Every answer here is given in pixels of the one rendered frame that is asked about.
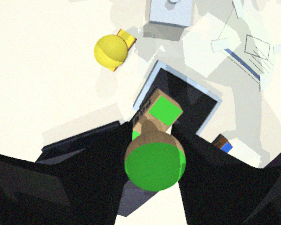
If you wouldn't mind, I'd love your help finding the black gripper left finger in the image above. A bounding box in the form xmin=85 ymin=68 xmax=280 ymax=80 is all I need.
xmin=0 ymin=121 xmax=133 ymax=225

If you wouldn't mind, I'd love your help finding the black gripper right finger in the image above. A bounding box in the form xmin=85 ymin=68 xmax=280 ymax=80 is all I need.
xmin=171 ymin=123 xmax=281 ymax=225

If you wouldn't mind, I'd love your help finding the brown rubber stamp with blue knob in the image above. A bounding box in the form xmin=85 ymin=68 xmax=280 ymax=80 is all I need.
xmin=212 ymin=133 xmax=233 ymax=153

